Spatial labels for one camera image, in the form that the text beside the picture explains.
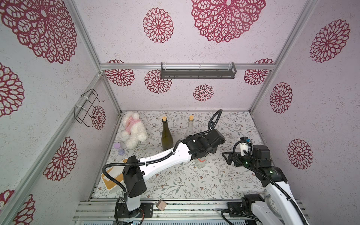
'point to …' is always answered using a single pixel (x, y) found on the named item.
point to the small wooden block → (161, 205)
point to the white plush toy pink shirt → (135, 132)
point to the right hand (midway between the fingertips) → (228, 152)
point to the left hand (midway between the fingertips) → (208, 141)
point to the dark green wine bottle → (167, 136)
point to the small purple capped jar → (120, 151)
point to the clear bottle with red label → (200, 162)
